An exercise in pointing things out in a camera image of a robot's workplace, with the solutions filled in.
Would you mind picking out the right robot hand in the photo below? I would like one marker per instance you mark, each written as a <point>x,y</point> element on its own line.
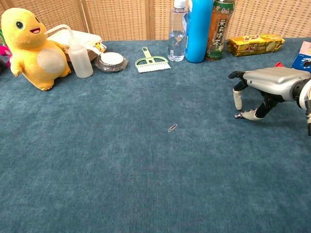
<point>274,80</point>

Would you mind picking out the silver beaded metal rod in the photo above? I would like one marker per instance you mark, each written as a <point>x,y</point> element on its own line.
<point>240,114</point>

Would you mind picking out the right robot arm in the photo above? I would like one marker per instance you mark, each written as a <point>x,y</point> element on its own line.
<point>305,97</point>

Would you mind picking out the metal paper clip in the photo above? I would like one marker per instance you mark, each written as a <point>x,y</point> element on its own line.
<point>172,127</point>

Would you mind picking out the green brush with white bristles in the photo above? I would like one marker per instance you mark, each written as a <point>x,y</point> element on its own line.
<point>151,63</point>

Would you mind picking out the red emergency stop button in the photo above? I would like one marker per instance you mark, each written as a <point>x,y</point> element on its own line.
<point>278,64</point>

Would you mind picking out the blue cookie box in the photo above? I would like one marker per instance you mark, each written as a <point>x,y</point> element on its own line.
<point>303,58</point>

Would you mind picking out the yellow biscuit package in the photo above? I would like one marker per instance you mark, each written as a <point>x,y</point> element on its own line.
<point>255,44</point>

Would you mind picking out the green tea drink bottle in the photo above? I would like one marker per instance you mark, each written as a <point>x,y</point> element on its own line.
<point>218,31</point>

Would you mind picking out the blue cylindrical bottle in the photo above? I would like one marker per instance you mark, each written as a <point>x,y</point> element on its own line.
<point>198,31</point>

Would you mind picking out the clear plastic water bottle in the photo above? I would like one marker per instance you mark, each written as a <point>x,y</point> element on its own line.
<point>176,36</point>

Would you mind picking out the blue table cloth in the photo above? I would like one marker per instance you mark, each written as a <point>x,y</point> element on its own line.
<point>145,157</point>

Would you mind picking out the round foil-wrapped white disc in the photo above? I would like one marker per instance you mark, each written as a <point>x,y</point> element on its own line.
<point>111,61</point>

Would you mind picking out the woven rattan folding screen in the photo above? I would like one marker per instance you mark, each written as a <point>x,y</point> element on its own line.
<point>121,17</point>

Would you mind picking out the colourful snack packet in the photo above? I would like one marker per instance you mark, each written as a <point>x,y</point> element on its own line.
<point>100,46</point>

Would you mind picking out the white takeaway food box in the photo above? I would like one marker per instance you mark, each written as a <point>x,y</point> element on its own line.
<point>83,38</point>

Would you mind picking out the white squeeze wash bottle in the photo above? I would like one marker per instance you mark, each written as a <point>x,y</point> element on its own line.
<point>80,60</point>

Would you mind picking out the yellow plush dinosaur toy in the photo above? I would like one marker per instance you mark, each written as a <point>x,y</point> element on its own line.
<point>31,43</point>

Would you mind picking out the pink plush toy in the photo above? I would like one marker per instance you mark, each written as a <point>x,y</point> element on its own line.
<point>5,52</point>

